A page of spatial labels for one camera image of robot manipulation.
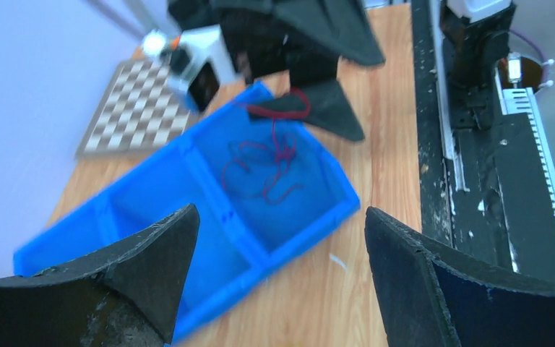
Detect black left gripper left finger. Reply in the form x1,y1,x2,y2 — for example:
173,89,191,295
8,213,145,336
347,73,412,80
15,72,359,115
0,204,199,346

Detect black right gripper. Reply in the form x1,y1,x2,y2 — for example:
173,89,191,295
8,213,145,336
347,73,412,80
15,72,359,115
167,0,385,142

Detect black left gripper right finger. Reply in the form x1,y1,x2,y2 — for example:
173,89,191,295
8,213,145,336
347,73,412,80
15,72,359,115
364,207,555,346

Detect red cable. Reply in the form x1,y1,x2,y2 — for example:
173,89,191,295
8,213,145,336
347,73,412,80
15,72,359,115
220,87,313,206

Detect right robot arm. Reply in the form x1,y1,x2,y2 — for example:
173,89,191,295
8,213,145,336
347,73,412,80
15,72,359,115
165,1,516,142

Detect blue plastic compartment bin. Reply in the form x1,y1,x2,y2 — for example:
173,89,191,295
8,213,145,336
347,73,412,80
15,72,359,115
13,82,360,343

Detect wooden chessboard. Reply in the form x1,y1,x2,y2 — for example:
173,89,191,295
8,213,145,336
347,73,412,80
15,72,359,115
76,59,199,158

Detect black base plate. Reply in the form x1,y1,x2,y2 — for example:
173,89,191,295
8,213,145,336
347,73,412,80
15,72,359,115
410,1,555,283

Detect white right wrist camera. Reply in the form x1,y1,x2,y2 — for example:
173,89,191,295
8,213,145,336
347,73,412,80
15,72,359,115
141,25,241,113

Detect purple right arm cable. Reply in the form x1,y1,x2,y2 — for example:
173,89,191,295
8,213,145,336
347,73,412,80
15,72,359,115
509,28,549,66

